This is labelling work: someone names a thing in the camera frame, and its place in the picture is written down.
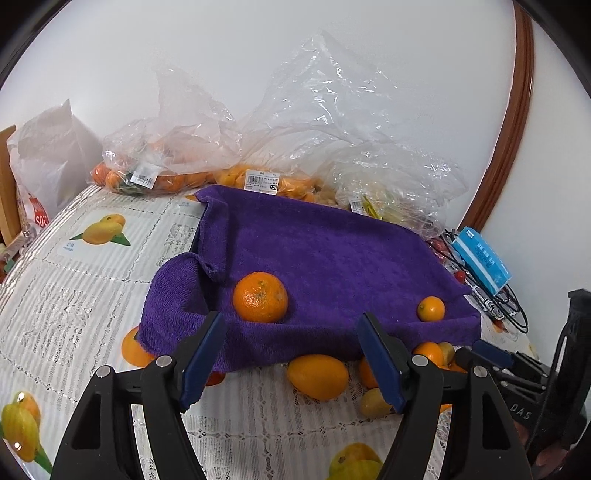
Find small orange fruit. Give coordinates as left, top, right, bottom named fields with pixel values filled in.
left=412, top=342, right=445, bottom=367
left=358, top=357, right=380, bottom=389

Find brown wooden door frame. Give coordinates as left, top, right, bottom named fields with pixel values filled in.
left=462, top=7, right=536, bottom=234

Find purple towel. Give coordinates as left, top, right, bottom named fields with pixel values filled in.
left=137, top=185, right=482, bottom=372

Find black cables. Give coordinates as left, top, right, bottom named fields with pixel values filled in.
left=434, top=228, right=529, bottom=333

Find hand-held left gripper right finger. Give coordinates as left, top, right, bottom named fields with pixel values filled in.
left=358, top=312, right=532, bottom=480

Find white plastic bag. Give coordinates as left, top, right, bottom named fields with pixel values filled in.
left=8, top=98, right=103, bottom=217

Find large clear bag of oranges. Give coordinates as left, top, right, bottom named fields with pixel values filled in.
left=215, top=30, right=416, bottom=204

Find clear bag of mandarins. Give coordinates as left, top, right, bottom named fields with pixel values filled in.
left=89, top=67, right=241, bottom=197

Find wooden chair frame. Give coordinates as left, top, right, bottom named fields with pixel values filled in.
left=0, top=124, right=28, bottom=250

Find red and white packet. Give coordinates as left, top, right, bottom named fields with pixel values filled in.
left=28, top=194, right=51, bottom=230

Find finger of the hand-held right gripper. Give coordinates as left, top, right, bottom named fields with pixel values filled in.
left=455, top=348, right=546, bottom=394
left=472, top=340, right=543, bottom=372

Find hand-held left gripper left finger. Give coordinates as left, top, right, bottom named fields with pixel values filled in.
left=50, top=311, right=227, bottom=480

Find oval orange citrus fruit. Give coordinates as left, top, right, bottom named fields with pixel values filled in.
left=286, top=354, right=350, bottom=401

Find clear bag of yellow fruit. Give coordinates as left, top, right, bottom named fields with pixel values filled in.
left=323, top=143, right=469, bottom=236

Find medium mandarin orange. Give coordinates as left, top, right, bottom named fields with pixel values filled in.
left=232, top=271, right=289, bottom=324

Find small round orange kumquat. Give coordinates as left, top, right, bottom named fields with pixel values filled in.
left=416, top=296, right=446, bottom=322

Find blue box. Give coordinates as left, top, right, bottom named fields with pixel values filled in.
left=451, top=226, right=513, bottom=296

